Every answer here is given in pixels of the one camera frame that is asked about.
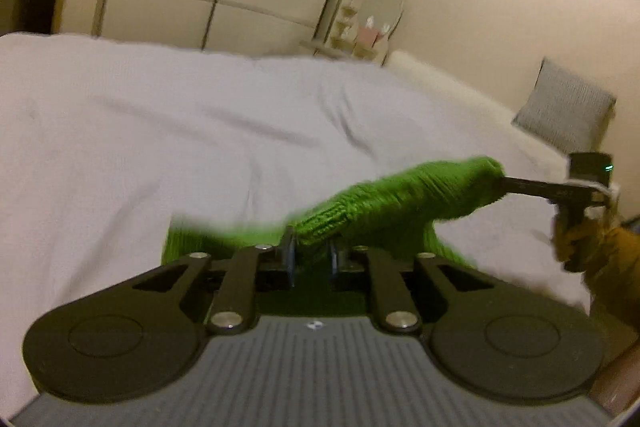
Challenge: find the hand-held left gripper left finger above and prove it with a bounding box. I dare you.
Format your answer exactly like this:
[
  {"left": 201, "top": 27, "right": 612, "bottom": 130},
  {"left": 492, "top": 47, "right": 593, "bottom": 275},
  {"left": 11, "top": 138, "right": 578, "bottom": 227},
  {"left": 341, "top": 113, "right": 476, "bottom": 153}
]
[{"left": 100, "top": 227, "right": 296, "bottom": 335}]

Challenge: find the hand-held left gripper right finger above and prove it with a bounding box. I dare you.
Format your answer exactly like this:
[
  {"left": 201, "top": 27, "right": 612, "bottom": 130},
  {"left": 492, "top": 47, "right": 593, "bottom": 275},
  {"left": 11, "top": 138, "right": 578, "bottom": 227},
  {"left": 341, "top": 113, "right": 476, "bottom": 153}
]
[{"left": 327, "top": 239, "right": 531, "bottom": 333}]

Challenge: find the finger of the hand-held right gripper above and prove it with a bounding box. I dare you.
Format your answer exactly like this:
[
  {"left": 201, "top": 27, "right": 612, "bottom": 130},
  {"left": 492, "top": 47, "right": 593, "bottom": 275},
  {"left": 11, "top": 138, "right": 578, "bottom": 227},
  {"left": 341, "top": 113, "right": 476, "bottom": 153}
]
[{"left": 500, "top": 177, "right": 568, "bottom": 202}]

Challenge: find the green knit sweater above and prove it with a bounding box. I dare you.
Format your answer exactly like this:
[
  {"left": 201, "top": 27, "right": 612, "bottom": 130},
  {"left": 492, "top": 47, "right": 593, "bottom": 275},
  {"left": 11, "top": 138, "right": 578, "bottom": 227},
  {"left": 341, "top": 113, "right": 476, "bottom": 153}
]
[{"left": 160, "top": 156, "right": 506, "bottom": 315}]

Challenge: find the person's right forearm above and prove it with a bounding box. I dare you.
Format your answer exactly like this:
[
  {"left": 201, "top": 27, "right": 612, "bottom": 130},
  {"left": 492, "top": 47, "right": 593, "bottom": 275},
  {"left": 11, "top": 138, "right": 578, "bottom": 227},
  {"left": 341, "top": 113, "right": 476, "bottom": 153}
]
[{"left": 582, "top": 224, "right": 640, "bottom": 338}]

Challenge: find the person's right hand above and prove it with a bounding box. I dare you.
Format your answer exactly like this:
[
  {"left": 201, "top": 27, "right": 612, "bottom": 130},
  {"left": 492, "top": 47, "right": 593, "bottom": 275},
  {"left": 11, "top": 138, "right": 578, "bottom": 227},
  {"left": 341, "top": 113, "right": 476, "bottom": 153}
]
[{"left": 552, "top": 213, "right": 608, "bottom": 273}]

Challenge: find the grey checked cushion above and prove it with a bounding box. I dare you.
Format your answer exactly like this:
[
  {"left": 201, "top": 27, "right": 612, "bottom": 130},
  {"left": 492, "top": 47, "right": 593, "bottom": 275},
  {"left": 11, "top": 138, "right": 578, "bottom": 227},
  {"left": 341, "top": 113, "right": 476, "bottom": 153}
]
[{"left": 511, "top": 57, "right": 617, "bottom": 152}]

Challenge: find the white duvet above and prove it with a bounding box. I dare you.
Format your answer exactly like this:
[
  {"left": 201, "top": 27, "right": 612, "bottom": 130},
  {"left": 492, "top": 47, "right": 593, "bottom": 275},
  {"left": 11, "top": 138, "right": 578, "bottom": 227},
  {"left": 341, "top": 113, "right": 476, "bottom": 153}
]
[{"left": 0, "top": 33, "right": 596, "bottom": 413}]

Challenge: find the white nightstand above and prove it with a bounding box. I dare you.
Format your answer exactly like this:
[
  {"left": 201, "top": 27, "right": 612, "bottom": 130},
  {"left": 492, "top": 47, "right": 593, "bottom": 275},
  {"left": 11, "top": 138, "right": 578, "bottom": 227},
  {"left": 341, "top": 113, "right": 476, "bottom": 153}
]
[{"left": 299, "top": 38, "right": 388, "bottom": 65}]

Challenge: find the pink tissue box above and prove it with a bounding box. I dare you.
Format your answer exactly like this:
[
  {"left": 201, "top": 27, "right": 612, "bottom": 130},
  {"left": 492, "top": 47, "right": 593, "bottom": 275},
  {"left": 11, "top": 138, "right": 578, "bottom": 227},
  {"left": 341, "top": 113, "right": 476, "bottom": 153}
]
[{"left": 356, "top": 24, "right": 383, "bottom": 48}]

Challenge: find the oval mirror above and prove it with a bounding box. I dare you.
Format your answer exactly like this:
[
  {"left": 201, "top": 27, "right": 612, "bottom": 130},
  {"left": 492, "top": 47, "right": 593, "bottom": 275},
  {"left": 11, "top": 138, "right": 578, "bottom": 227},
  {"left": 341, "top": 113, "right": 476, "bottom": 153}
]
[{"left": 357, "top": 0, "right": 405, "bottom": 45}]

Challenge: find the small cream tiered rack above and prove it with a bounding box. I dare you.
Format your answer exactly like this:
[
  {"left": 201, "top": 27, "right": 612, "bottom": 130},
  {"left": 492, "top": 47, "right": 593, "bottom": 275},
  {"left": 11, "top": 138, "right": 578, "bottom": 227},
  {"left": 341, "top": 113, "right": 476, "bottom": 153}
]
[{"left": 332, "top": 0, "right": 359, "bottom": 50}]

